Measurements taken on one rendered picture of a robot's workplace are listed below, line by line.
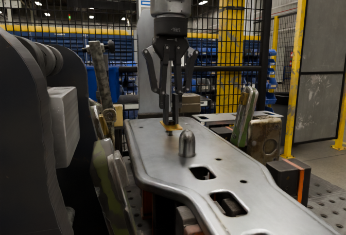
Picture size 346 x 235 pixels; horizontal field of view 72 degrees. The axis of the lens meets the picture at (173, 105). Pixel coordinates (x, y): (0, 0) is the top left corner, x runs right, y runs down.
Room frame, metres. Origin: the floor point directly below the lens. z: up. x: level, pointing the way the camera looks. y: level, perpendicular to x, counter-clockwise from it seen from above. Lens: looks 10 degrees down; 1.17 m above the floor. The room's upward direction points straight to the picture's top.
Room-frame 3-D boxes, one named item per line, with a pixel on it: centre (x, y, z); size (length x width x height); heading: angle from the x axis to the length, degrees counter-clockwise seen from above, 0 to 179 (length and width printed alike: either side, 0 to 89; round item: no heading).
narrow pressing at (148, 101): (0.81, 0.06, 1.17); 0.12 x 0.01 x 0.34; 105
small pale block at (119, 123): (0.60, 0.15, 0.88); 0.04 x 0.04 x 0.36; 15
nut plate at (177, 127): (0.56, 0.01, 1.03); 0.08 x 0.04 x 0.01; 15
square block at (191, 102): (0.85, -0.05, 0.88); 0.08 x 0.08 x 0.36; 15
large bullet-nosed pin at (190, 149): (0.43, -0.03, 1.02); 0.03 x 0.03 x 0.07
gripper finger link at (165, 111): (0.55, 0.02, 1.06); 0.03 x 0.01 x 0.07; 15
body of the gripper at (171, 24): (0.55, 0.01, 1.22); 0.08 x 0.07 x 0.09; 105
